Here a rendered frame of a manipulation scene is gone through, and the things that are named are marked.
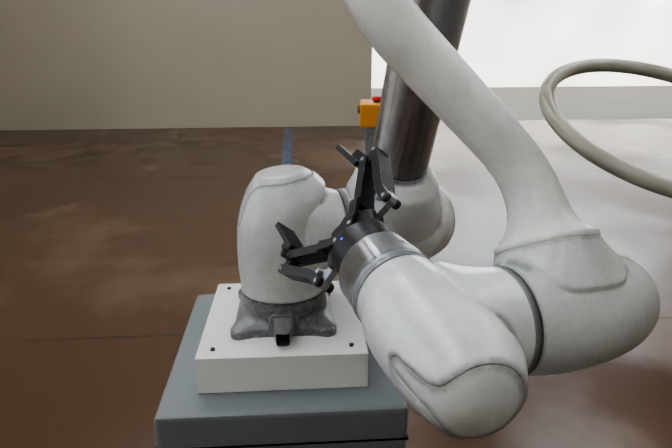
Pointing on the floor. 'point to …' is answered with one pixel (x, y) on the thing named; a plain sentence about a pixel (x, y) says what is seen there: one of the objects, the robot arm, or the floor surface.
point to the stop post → (369, 121)
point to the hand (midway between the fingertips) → (316, 193)
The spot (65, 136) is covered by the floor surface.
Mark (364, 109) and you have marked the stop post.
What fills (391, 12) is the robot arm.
